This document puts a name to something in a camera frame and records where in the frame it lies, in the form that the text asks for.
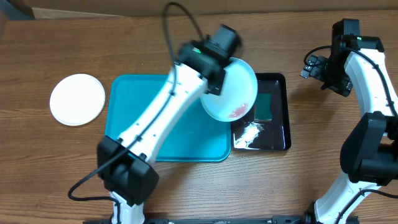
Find light blue round plate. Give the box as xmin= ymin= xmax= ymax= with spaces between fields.
xmin=201 ymin=57 xmax=258 ymax=122

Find green dish sponge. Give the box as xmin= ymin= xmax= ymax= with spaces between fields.
xmin=254 ymin=93 xmax=272 ymax=121

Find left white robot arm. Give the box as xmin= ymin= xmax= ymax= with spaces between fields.
xmin=96 ymin=40 xmax=240 ymax=223

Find teal plastic serving tray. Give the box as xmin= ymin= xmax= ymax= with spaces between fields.
xmin=105 ymin=74 xmax=231 ymax=162

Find white round plate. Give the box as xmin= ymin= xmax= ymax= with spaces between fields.
xmin=49 ymin=73 xmax=106 ymax=126

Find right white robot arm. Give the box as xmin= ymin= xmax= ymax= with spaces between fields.
xmin=301 ymin=34 xmax=397 ymax=223

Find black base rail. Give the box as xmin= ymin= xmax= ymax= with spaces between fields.
xmin=83 ymin=213 xmax=360 ymax=224

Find black rectangular water tray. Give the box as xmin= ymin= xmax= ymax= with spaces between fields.
xmin=231 ymin=73 xmax=292 ymax=151

